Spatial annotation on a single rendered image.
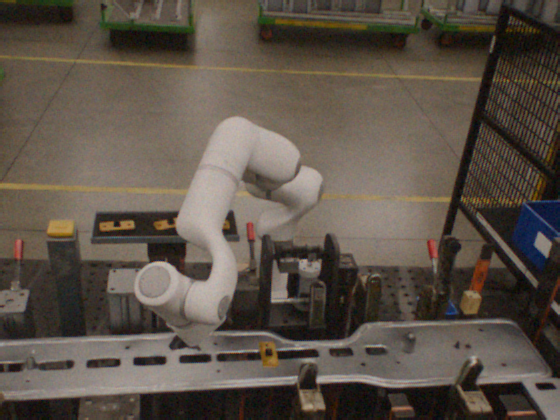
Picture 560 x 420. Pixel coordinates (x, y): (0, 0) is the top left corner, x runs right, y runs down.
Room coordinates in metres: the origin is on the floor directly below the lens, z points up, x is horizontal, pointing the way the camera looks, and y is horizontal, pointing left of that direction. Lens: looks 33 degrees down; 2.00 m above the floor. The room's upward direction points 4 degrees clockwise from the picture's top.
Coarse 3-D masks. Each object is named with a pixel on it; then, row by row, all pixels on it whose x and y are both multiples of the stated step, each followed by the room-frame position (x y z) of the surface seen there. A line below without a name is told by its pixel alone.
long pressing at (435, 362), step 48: (96, 336) 1.15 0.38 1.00; (144, 336) 1.16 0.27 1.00; (240, 336) 1.20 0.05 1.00; (384, 336) 1.24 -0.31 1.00; (432, 336) 1.25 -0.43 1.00; (480, 336) 1.27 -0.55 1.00; (0, 384) 0.98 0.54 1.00; (48, 384) 0.99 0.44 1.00; (96, 384) 1.00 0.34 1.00; (144, 384) 1.01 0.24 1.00; (192, 384) 1.02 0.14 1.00; (240, 384) 1.04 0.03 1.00; (288, 384) 1.05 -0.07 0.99; (384, 384) 1.07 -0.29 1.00; (432, 384) 1.09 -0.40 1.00; (480, 384) 1.10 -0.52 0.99
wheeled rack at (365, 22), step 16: (288, 16) 7.93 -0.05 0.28; (304, 16) 7.95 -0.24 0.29; (320, 16) 7.96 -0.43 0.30; (336, 16) 7.98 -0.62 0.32; (352, 16) 8.20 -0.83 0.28; (368, 16) 8.23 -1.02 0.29; (384, 16) 8.24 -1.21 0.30; (400, 16) 8.24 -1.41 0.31; (272, 32) 7.90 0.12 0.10; (400, 32) 7.89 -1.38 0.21; (416, 32) 7.91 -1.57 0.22
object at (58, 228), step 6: (54, 222) 1.39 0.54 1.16; (60, 222) 1.40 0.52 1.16; (66, 222) 1.40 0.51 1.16; (72, 222) 1.40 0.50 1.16; (48, 228) 1.36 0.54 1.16; (54, 228) 1.37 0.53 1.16; (60, 228) 1.37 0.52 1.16; (66, 228) 1.37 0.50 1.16; (72, 228) 1.37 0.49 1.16; (48, 234) 1.34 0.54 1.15; (54, 234) 1.35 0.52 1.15; (60, 234) 1.35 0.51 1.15; (66, 234) 1.35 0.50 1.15; (72, 234) 1.35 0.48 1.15
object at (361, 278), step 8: (360, 280) 1.38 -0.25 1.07; (360, 288) 1.36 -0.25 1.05; (360, 296) 1.35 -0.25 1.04; (352, 304) 1.40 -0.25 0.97; (360, 304) 1.34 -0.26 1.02; (352, 312) 1.39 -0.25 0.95; (360, 312) 1.34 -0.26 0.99; (352, 320) 1.39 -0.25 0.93; (360, 320) 1.33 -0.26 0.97; (352, 328) 1.38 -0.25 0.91; (368, 352) 1.34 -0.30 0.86; (360, 384) 1.34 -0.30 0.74; (352, 392) 1.34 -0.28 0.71
